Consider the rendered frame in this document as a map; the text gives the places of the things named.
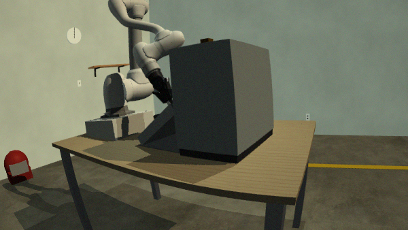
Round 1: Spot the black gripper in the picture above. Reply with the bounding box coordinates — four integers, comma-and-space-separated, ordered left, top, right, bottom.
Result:
148, 70, 173, 105

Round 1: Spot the dark grey cabinet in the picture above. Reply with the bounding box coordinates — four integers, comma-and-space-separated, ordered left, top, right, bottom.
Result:
137, 38, 274, 163

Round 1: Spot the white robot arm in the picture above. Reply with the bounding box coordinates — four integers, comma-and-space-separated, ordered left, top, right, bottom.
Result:
101, 0, 185, 118

